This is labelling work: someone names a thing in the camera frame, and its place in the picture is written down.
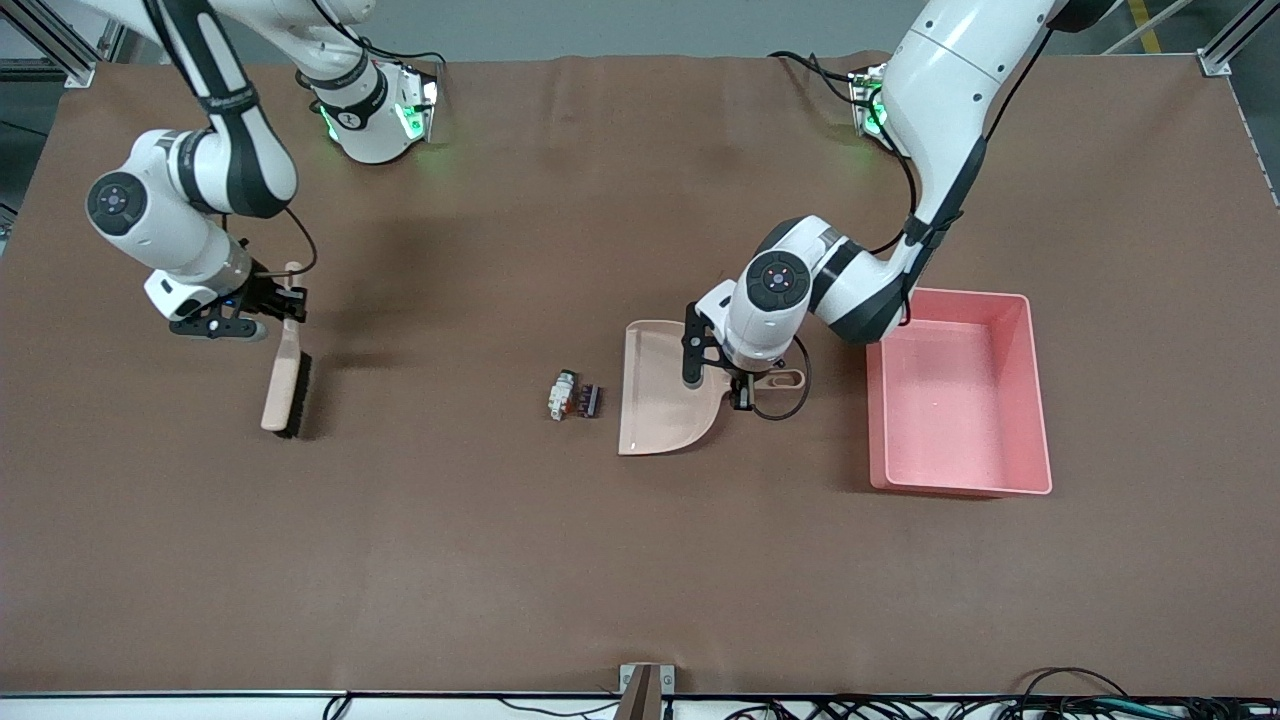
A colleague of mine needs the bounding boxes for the pink plastic bin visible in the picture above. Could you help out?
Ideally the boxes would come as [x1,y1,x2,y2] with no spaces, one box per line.
[865,288,1053,498]

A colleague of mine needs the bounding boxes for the beige plastic dustpan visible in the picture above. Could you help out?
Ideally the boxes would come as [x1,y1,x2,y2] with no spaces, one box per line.
[618,320,806,456]

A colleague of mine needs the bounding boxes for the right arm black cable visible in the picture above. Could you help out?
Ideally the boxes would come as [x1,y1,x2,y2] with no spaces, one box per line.
[225,205,319,278]

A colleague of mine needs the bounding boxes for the brown table cover sheet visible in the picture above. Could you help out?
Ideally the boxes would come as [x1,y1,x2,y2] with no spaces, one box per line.
[0,52,1280,698]

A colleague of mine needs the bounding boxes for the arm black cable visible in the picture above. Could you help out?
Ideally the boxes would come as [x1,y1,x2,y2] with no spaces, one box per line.
[750,90,923,421]
[225,205,319,278]

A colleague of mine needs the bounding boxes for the black cable bundle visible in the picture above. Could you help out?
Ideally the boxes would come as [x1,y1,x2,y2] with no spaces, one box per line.
[720,667,1280,720]

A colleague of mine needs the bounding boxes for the metal bracket at table edge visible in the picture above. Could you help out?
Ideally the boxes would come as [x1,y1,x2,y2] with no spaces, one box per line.
[618,663,676,720]

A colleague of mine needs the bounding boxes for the metal connector box green light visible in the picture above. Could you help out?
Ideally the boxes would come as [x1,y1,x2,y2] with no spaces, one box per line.
[395,65,442,143]
[849,65,889,137]

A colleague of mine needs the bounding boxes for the aluminium frame profile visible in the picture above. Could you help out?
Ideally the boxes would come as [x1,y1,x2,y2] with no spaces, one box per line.
[0,0,136,89]
[1195,0,1280,77]

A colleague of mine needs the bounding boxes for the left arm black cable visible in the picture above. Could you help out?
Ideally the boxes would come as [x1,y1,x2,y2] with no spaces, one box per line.
[750,90,923,421]

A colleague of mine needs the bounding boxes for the black base cable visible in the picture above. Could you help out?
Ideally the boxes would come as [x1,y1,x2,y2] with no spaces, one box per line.
[355,38,449,73]
[768,50,863,106]

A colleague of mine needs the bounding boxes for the beige hand brush black bristles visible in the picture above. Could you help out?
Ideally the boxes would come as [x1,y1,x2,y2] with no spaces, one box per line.
[262,262,313,439]

